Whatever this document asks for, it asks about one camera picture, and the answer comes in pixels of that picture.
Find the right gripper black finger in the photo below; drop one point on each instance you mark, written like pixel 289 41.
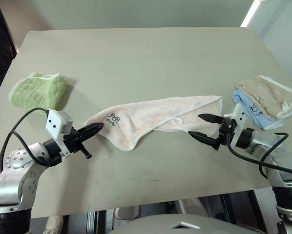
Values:
pixel 204 138
pixel 213 118

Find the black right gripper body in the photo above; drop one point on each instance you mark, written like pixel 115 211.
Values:
pixel 225 132

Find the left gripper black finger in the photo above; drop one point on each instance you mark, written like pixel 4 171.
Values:
pixel 91 134
pixel 92 127

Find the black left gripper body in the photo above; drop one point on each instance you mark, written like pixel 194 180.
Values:
pixel 74 142

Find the pale pink towel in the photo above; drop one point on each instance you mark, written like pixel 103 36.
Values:
pixel 146 117

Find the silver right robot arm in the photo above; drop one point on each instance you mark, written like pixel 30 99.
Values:
pixel 277 168

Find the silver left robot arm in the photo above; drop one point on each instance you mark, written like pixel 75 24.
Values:
pixel 14 175

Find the light blue folded towel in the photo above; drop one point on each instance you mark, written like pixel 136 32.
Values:
pixel 243 100

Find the beige folded towel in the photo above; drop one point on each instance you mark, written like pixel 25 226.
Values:
pixel 270 95

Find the green folded towel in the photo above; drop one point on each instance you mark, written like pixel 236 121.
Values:
pixel 36 92

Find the pinkish rounded shape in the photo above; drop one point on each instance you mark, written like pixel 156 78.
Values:
pixel 126 212

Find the silver robot torso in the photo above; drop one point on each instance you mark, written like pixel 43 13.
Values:
pixel 160 225

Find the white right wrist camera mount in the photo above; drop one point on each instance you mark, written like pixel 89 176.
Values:
pixel 240 117

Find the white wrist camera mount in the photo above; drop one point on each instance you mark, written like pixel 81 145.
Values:
pixel 55 122
pixel 240 117

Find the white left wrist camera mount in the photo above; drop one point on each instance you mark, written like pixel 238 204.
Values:
pixel 55 122

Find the black table frame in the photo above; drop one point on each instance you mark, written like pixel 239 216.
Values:
pixel 234 209

